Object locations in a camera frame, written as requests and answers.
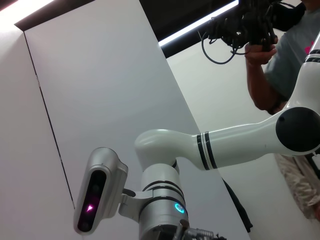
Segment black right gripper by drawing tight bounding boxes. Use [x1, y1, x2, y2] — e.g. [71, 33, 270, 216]
[154, 219, 230, 240]

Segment operator forearm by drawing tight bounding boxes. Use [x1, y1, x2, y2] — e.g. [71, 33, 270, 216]
[246, 58, 288, 113]

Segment operator hand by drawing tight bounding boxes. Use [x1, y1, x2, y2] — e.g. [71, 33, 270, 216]
[244, 34, 279, 67]

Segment black hanging fabric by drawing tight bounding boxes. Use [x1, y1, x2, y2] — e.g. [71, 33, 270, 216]
[221, 178, 254, 234]

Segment operator beige trousers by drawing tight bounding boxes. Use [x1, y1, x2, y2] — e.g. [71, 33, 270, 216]
[275, 152, 320, 221]

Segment white ceiling light strip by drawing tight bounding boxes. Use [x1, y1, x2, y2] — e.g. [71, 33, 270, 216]
[158, 0, 240, 48]

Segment person in grey shirt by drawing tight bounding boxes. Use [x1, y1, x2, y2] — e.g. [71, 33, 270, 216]
[264, 4, 320, 101]

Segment black handheld control rig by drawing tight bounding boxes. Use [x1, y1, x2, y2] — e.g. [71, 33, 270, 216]
[197, 0, 308, 65]

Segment right gripper connector with cable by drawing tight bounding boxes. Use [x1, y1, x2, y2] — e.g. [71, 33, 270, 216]
[174, 219, 219, 240]

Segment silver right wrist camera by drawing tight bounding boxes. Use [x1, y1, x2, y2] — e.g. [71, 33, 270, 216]
[73, 147, 129, 235]

